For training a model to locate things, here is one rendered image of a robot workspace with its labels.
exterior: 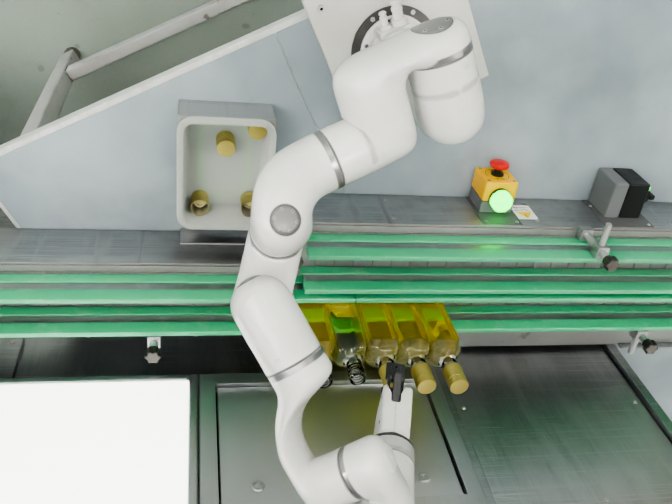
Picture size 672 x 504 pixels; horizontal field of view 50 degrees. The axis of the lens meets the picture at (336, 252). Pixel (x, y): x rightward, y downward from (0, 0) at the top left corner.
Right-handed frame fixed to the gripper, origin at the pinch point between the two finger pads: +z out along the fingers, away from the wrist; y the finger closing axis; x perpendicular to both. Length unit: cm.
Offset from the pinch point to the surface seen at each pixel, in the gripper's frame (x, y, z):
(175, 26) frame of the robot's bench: 61, 31, 82
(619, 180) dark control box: -42, 24, 46
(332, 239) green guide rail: 14.1, 13.5, 21.7
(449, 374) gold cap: -9.7, 0.8, 3.8
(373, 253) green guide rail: 6.3, 13.6, 18.9
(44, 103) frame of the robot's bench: 83, 18, 54
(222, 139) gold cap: 36, 28, 26
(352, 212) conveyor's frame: 11.3, 15.3, 29.9
